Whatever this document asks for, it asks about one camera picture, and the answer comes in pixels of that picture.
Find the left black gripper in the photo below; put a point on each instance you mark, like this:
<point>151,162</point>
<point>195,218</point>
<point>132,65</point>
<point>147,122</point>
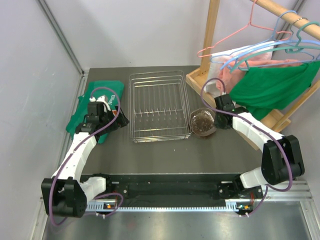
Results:
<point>122,122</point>

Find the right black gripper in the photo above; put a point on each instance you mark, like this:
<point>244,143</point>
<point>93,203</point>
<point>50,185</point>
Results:
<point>219,125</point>

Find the clear glass plate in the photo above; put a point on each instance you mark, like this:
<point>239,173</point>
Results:
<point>202,117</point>

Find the amber glass plate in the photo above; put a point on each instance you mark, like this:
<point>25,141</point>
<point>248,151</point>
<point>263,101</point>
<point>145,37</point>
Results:
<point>203,131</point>

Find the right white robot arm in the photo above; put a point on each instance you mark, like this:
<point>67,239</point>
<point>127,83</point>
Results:
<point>282,159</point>

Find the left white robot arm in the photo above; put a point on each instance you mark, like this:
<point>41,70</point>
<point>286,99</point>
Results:
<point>64,194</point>

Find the wooden clothes rack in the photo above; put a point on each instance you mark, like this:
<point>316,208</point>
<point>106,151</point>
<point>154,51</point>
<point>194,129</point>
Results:
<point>196,79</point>

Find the folded green t-shirt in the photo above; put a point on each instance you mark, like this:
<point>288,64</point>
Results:
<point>83,100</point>

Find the green hanging garment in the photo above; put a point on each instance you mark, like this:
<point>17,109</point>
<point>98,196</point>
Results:
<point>262,90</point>

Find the pink hanging garment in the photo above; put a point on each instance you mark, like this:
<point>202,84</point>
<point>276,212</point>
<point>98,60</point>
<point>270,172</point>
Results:
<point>230,79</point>

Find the white hanging garment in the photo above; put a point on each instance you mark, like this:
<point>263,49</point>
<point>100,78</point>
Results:
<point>214,87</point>

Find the teal plastic hanger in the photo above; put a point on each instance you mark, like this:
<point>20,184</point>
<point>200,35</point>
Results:
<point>240,61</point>

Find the light blue plastic hanger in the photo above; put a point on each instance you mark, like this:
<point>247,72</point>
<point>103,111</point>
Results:
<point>304,46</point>

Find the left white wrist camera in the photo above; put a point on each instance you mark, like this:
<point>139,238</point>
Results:
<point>102,99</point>

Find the wire dish rack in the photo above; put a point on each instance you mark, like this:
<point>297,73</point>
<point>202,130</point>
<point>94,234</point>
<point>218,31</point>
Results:
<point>159,107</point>

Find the slotted cable duct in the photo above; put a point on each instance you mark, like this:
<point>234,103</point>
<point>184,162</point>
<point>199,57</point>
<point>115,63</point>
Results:
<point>106,206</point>

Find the pink wire hanger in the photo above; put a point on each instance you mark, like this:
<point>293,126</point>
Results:
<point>240,30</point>

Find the aluminium frame profile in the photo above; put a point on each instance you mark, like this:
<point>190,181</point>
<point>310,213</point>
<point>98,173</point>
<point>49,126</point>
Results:
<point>60,34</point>

